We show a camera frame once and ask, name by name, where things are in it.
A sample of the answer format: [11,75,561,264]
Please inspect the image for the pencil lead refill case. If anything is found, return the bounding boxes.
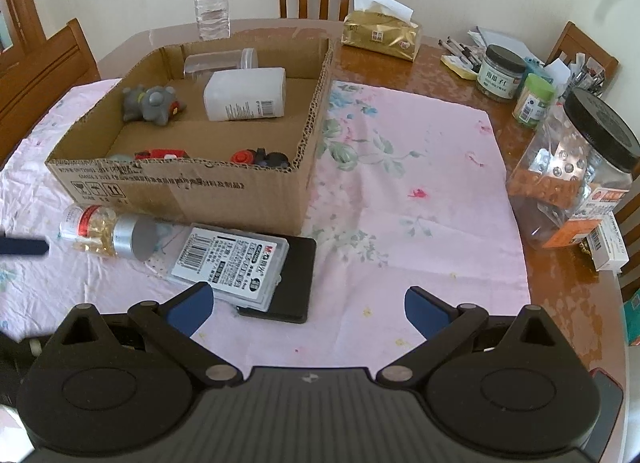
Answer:
[167,224,290,313]

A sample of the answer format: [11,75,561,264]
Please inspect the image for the black toy train car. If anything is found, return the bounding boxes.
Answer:
[230,148,291,168]

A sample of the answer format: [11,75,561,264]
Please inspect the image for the white translucent plastic bottle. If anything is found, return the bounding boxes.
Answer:
[203,68,286,122]

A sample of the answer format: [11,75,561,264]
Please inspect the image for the capsule bottle silver cap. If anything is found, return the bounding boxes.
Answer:
[58,205,158,261]

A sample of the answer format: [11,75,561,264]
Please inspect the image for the black flat box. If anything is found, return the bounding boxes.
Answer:
[236,235,317,324]

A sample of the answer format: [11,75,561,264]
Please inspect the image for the pink floral tablecloth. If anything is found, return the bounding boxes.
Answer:
[1,81,529,370]

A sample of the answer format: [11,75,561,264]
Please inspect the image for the wooden chair left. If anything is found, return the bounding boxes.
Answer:
[0,19,100,161]

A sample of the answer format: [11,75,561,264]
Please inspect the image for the small white carton box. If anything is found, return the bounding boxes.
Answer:
[587,213,629,273]

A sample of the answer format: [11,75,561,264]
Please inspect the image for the brown cardboard box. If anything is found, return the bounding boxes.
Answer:
[46,29,335,235]

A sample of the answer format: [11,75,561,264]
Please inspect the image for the large clear black-lid jar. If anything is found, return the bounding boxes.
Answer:
[506,88,639,249]

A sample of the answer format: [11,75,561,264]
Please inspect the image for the grey plush toy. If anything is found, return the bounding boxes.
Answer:
[122,85,186,126]

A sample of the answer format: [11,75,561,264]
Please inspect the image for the green-lid small jar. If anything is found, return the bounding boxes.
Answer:
[513,73,554,128]

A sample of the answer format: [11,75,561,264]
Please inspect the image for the dark-lid glass jar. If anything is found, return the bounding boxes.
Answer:
[476,44,526,102]

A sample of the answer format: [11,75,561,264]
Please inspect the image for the clear empty plastic jar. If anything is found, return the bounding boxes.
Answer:
[183,48,259,81]

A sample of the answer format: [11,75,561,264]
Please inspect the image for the pen cup with pens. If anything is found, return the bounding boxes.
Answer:
[556,53,606,98]

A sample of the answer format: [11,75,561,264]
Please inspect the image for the gold tissue pack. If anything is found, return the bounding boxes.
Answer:
[342,0,422,62]

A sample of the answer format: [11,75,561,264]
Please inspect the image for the wooden chair far right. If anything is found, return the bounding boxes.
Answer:
[547,21,620,87]

